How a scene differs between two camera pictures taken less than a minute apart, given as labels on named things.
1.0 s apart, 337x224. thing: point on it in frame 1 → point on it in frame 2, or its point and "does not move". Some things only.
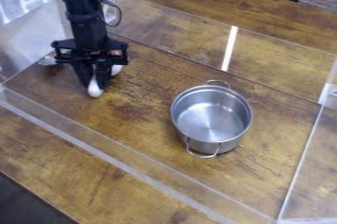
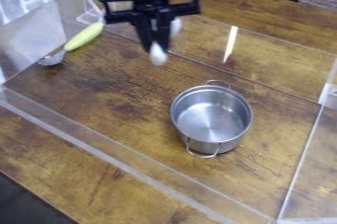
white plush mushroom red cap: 93,89 → 157,54
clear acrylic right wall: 310,202 does not move
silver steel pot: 210,114 does not move
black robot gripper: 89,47 → 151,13
